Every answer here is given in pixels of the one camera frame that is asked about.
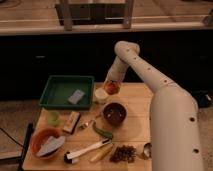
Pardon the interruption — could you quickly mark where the red apple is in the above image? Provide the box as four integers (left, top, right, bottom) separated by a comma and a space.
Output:
104, 81, 119, 95

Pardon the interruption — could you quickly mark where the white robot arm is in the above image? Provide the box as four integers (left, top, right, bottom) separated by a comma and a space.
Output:
104, 41, 204, 171

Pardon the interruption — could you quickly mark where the white paper cup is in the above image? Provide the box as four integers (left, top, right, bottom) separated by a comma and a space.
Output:
95, 88, 108, 104

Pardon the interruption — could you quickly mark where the light green plastic cup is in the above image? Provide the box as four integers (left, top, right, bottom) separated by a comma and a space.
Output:
46, 111, 60, 127

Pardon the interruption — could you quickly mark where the small metal cup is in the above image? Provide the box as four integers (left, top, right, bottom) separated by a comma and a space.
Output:
142, 143, 152, 159

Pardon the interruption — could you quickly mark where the dark purple bowl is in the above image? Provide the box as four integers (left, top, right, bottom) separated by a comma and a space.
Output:
103, 103, 127, 126

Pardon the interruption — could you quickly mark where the grey sponge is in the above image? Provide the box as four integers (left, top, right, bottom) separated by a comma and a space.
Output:
68, 89, 85, 104

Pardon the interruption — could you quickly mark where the green chili pepper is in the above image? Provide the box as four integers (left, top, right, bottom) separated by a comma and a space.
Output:
92, 122, 114, 139

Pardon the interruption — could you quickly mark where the wooden block brush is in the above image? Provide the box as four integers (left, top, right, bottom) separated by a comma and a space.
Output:
63, 111, 81, 134

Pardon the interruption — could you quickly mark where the metal spoon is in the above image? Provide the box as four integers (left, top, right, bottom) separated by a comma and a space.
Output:
78, 114, 101, 130

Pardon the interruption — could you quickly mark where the green plastic tray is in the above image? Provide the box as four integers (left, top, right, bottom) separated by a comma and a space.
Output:
39, 75, 94, 110

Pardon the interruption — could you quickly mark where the yellow banana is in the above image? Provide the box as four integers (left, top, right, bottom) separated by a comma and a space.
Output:
90, 144, 113, 163

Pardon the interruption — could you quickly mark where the grey cloth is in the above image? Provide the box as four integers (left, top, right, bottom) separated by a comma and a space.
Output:
36, 136, 65, 157

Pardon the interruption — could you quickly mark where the orange bowl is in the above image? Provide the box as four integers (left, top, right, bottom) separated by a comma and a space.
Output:
30, 127, 62, 160

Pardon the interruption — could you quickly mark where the dark blue object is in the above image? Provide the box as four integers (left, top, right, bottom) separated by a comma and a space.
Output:
194, 92, 212, 108

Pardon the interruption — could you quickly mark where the white black handled tool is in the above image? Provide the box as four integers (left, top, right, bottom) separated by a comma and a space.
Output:
64, 139, 111, 163

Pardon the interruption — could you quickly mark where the wooden chair frame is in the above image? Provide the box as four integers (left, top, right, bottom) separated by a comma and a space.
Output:
55, 0, 134, 31

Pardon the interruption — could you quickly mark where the black cable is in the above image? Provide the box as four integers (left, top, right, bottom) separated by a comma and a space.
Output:
0, 127, 24, 148

